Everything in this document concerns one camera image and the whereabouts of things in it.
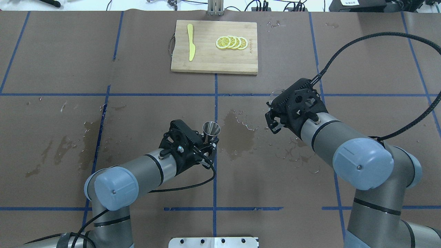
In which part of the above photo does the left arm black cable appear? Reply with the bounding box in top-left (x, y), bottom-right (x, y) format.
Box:
top-left (21, 152), bottom-right (217, 248)

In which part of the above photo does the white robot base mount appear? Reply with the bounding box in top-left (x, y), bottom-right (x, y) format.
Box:
top-left (168, 237), bottom-right (259, 248)

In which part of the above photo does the steel jigger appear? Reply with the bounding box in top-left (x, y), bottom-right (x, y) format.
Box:
top-left (203, 121), bottom-right (221, 143)

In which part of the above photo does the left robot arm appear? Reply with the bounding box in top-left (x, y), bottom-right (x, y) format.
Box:
top-left (21, 120), bottom-right (221, 248)

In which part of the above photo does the yellow plastic knife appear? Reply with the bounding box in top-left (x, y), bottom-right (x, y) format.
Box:
top-left (186, 23), bottom-right (196, 62)

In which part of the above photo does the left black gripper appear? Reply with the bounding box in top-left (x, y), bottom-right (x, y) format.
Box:
top-left (159, 120), bottom-right (219, 175)

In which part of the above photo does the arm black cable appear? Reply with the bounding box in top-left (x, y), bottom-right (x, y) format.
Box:
top-left (21, 152), bottom-right (217, 248)
top-left (312, 32), bottom-right (441, 142)

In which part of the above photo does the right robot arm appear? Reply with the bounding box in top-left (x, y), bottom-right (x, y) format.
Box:
top-left (265, 78), bottom-right (441, 248)

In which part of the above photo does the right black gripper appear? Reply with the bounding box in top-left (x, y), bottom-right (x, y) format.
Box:
top-left (265, 77), bottom-right (328, 138)

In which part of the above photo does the bamboo cutting board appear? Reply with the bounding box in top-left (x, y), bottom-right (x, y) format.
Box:
top-left (171, 20), bottom-right (258, 75)

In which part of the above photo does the clear glass measuring cup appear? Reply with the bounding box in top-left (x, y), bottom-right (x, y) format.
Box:
top-left (268, 89), bottom-right (285, 105)

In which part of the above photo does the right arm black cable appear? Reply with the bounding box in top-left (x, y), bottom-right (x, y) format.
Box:
top-left (312, 32), bottom-right (441, 142)

